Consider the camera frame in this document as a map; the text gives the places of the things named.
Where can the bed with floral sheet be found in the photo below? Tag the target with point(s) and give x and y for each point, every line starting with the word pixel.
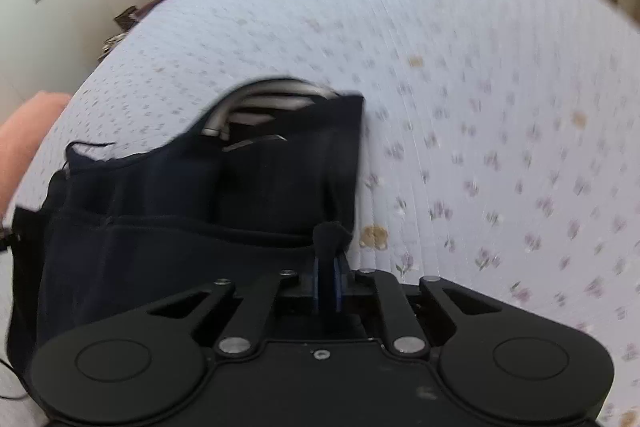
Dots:
pixel 450 82

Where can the black hoodie with white stripes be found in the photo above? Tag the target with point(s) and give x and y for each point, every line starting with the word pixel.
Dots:
pixel 150 232

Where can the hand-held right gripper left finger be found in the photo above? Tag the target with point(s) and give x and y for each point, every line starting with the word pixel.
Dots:
pixel 317 287

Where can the pink folded quilt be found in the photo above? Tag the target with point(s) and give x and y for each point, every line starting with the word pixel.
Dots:
pixel 25 147

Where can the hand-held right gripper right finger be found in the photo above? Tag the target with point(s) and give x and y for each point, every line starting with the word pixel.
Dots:
pixel 339 287

